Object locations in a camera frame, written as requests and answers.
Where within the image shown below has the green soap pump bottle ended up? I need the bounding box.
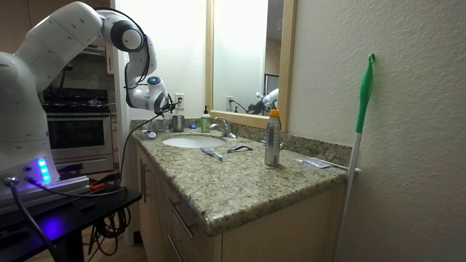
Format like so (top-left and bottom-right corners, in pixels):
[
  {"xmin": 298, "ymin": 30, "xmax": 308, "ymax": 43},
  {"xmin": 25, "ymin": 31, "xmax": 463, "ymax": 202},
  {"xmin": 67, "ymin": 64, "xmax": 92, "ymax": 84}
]
[{"xmin": 201, "ymin": 106, "xmax": 211, "ymax": 133}]

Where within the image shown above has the blue toothbrush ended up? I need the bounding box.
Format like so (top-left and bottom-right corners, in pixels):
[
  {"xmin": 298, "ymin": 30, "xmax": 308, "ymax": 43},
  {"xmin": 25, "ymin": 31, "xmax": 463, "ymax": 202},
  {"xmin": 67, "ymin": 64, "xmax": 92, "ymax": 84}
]
[{"xmin": 201, "ymin": 147, "xmax": 224, "ymax": 162}]

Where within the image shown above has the white oval sink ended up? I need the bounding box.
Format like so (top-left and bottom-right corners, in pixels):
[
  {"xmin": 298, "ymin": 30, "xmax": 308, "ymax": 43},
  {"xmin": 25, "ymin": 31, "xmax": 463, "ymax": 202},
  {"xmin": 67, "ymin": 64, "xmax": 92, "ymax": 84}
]
[{"xmin": 162, "ymin": 135, "xmax": 226, "ymax": 148}]

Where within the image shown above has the chrome tap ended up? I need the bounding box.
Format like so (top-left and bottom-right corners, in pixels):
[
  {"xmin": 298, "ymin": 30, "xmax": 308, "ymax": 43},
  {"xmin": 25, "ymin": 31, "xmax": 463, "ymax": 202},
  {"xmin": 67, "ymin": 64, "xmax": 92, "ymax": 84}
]
[{"xmin": 209, "ymin": 117, "xmax": 237, "ymax": 139}]

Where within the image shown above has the steel stove with oven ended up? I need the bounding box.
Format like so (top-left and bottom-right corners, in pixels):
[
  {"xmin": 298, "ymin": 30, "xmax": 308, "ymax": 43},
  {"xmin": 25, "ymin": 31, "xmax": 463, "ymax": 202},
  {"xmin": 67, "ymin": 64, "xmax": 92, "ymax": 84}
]
[{"xmin": 42, "ymin": 87, "xmax": 115, "ymax": 175}]

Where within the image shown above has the wood framed mirror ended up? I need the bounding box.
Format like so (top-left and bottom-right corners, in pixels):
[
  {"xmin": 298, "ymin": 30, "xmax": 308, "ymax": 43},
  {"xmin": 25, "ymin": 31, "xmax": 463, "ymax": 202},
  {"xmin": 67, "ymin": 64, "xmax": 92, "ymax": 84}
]
[{"xmin": 205, "ymin": 0, "xmax": 298, "ymax": 134}]

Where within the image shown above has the beige cabinet door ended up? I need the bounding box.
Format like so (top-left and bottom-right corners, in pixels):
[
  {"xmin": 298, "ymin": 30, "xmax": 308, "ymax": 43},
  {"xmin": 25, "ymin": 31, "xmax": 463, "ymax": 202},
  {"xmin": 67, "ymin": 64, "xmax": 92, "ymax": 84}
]
[{"xmin": 136, "ymin": 143, "xmax": 165, "ymax": 262}]

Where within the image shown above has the silver spray can orange cap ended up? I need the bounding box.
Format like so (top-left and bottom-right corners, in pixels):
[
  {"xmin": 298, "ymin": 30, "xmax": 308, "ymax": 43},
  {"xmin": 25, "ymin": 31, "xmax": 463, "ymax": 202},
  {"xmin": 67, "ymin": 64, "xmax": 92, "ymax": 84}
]
[{"xmin": 265, "ymin": 109, "xmax": 281, "ymax": 166}]

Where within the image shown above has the beige drawer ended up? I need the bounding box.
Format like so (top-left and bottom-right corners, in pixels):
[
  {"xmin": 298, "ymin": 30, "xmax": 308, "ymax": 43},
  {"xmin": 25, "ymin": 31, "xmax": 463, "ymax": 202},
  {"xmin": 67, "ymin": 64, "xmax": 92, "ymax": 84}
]
[{"xmin": 163, "ymin": 178, "xmax": 222, "ymax": 262}]

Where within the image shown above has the black robot stand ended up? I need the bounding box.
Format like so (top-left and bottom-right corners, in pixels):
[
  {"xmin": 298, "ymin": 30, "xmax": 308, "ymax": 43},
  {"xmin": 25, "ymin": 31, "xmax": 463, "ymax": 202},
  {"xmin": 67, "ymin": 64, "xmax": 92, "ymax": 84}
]
[{"xmin": 0, "ymin": 175, "xmax": 143, "ymax": 262}]

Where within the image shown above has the wooden kitchen cabinet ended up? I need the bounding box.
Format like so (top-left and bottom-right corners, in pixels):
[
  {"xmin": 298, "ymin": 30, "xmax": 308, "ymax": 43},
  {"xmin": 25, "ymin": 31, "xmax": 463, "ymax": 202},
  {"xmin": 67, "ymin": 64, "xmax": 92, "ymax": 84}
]
[{"xmin": 0, "ymin": 0, "xmax": 115, "ymax": 75}]

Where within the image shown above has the metal door handle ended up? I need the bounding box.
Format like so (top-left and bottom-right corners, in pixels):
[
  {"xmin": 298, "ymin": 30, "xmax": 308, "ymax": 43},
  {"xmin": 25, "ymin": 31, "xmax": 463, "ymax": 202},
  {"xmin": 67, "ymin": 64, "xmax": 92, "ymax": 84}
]
[{"xmin": 141, "ymin": 159, "xmax": 150, "ymax": 203}]

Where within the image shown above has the metal drawer handle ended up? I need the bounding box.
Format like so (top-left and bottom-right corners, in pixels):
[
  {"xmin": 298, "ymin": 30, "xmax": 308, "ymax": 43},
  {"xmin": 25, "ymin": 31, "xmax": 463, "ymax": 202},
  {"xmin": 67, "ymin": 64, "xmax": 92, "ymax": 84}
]
[
  {"xmin": 167, "ymin": 198, "xmax": 195, "ymax": 239},
  {"xmin": 167, "ymin": 234, "xmax": 183, "ymax": 262}
]

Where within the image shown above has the black cable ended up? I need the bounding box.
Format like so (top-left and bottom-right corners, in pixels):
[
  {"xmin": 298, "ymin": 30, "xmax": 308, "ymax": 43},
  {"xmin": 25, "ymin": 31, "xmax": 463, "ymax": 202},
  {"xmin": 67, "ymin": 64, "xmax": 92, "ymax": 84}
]
[{"xmin": 26, "ymin": 177, "xmax": 127, "ymax": 198}]

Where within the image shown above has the bundle of black cables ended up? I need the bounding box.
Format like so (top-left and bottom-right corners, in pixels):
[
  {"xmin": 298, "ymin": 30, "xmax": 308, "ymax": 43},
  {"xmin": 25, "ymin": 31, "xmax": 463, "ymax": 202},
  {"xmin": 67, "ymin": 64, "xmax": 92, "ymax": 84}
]
[{"xmin": 87, "ymin": 207, "xmax": 131, "ymax": 261}]

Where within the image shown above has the grey cable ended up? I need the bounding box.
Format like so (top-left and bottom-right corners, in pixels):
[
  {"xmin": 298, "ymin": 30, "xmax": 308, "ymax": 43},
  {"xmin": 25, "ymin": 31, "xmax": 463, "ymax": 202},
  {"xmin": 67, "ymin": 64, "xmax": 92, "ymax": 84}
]
[{"xmin": 3, "ymin": 176, "xmax": 59, "ymax": 262}]

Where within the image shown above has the green and white mop handle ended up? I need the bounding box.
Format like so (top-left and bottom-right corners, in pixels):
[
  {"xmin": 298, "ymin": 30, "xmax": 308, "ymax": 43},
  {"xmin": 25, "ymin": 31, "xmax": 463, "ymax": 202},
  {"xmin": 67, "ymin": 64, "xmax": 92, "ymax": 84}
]
[{"xmin": 332, "ymin": 53, "xmax": 376, "ymax": 262}]

